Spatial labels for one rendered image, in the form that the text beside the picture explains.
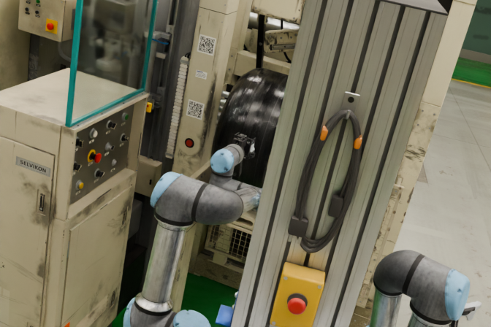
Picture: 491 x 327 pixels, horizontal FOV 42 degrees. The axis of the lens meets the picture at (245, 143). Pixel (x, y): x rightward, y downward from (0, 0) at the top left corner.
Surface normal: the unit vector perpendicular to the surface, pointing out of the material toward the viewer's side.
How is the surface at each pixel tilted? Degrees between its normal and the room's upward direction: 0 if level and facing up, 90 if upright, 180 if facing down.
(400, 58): 90
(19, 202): 90
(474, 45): 90
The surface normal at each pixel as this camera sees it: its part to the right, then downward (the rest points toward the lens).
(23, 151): -0.33, 0.30
